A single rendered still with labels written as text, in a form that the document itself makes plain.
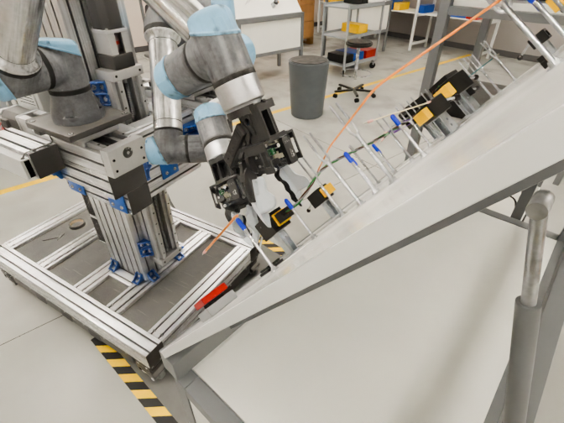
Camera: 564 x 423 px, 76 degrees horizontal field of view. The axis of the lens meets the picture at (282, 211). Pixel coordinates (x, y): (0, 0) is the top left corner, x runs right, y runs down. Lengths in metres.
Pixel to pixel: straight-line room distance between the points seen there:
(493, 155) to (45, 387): 2.03
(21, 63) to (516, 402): 1.16
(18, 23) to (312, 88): 3.44
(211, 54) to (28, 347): 1.91
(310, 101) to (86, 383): 3.37
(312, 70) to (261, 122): 3.54
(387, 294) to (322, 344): 0.26
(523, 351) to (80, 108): 1.19
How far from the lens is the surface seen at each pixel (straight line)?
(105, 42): 1.46
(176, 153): 0.98
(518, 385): 0.49
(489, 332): 1.10
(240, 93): 0.60
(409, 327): 1.03
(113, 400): 1.92
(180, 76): 0.67
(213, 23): 0.61
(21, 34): 1.07
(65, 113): 1.27
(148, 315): 1.85
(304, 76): 4.14
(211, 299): 0.61
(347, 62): 6.12
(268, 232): 0.71
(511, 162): 0.18
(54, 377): 2.10
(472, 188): 0.19
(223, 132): 0.87
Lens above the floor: 1.59
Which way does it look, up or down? 36 degrees down
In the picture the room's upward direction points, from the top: straight up
